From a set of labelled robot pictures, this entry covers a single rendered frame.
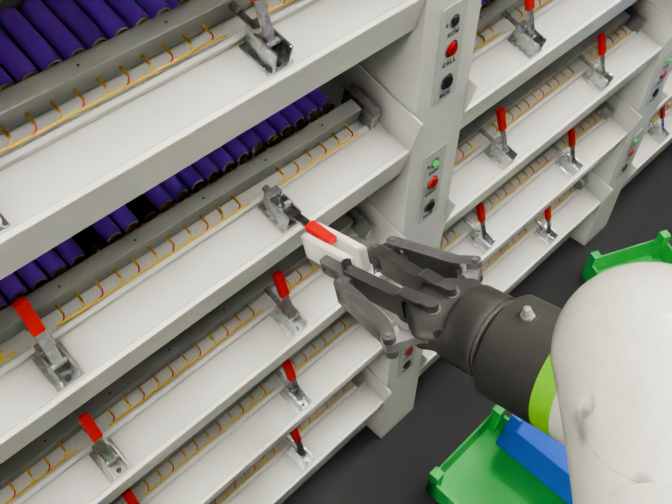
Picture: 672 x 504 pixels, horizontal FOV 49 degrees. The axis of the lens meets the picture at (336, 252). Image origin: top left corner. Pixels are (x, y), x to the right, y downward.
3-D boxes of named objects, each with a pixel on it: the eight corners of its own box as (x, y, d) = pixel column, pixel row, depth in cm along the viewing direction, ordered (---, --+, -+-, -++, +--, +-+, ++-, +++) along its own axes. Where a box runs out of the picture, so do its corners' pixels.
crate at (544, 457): (572, 373, 153) (588, 345, 149) (659, 437, 144) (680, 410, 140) (494, 443, 133) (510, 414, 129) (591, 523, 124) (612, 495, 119)
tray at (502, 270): (591, 212, 168) (623, 178, 156) (413, 377, 141) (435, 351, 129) (525, 152, 172) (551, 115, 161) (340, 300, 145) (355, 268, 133)
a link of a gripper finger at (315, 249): (359, 279, 73) (353, 283, 72) (311, 253, 77) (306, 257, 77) (353, 256, 71) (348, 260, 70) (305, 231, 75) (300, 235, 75)
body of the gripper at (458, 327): (473, 403, 62) (392, 352, 68) (534, 342, 65) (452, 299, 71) (467, 342, 57) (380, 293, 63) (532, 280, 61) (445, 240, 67)
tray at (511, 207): (617, 146, 152) (655, 102, 140) (422, 316, 125) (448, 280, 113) (544, 82, 157) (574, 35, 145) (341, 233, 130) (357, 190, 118)
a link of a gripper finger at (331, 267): (365, 284, 71) (343, 302, 69) (329, 265, 74) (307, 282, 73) (362, 273, 70) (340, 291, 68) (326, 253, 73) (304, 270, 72)
